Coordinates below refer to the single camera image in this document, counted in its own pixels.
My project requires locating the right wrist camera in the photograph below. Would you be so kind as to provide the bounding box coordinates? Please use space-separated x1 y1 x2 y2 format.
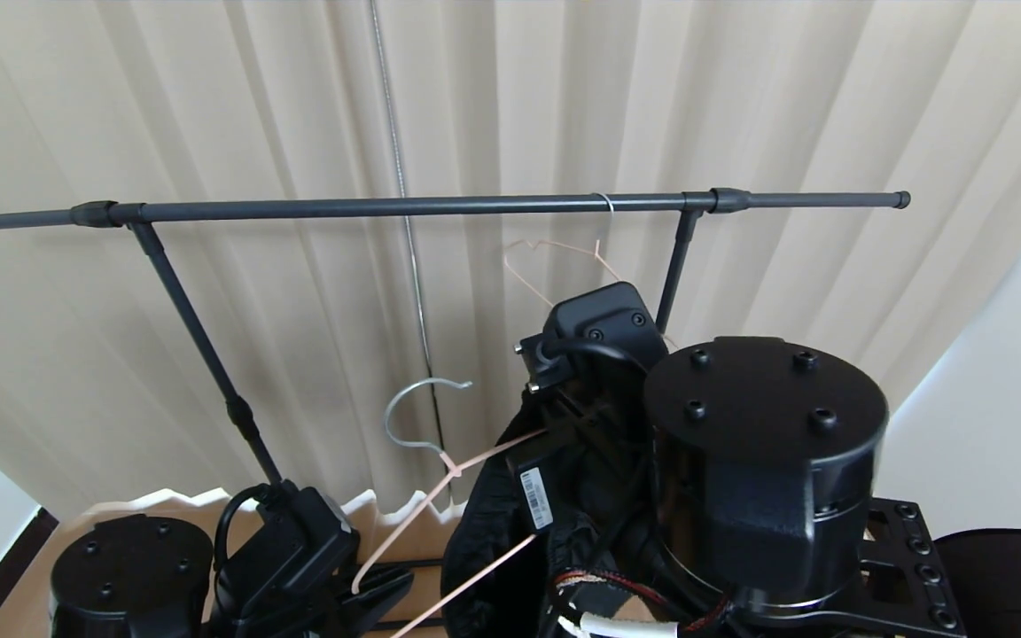
515 282 669 397

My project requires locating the pink clothes hanger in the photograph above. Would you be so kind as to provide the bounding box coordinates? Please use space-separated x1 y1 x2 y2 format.
351 378 551 638
502 192 680 351

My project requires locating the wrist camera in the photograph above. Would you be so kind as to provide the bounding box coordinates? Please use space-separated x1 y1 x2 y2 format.
209 483 361 638
515 282 669 397

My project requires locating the beige curtain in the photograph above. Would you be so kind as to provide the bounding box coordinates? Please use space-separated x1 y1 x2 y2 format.
0 0 1021 533

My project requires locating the black cable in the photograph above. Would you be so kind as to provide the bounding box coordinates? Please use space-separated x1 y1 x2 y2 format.
535 335 649 373
214 483 279 572

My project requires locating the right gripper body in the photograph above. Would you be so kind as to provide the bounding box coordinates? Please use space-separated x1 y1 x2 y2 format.
510 416 653 568

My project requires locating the black garment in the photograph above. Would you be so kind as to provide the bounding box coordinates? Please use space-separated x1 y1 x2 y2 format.
441 390 653 638

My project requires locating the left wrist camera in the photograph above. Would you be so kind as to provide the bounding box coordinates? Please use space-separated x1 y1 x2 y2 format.
209 483 361 638

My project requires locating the black clothes rack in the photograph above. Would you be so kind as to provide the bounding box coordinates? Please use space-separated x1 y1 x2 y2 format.
0 188 912 638

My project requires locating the thin grey curtain wand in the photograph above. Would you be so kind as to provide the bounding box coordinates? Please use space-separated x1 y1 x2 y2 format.
371 0 448 455

